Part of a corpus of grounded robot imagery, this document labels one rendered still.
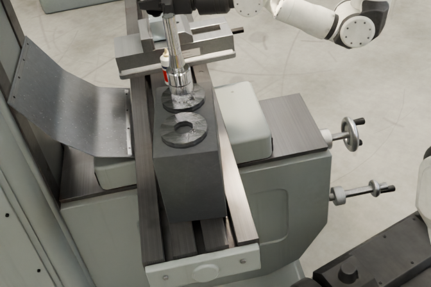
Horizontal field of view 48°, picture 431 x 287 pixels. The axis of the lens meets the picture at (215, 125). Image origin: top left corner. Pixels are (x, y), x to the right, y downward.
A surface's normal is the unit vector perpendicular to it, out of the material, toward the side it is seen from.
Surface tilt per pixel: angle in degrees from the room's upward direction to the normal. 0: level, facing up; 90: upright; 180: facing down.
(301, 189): 90
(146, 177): 0
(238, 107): 0
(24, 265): 88
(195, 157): 90
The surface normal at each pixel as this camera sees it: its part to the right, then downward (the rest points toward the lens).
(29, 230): 0.17, 0.60
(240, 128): -0.11, -0.76
